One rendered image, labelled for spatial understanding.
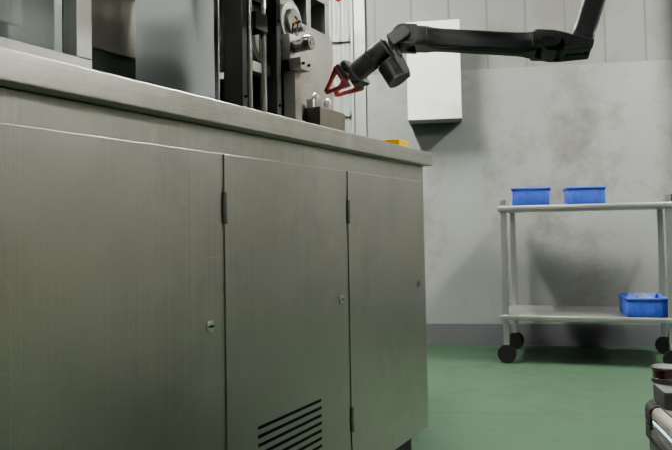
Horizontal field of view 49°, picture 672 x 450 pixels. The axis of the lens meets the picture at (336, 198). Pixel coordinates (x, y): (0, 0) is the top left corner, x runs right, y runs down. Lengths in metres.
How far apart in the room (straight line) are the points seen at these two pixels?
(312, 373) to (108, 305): 0.62
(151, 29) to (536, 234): 2.99
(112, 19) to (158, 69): 0.22
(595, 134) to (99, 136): 3.68
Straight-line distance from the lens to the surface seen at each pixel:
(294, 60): 2.01
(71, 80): 1.03
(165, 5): 1.91
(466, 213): 4.42
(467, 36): 2.02
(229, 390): 1.35
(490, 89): 4.49
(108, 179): 1.10
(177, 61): 1.85
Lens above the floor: 0.68
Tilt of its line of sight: 2 degrees up
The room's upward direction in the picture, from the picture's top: 1 degrees counter-clockwise
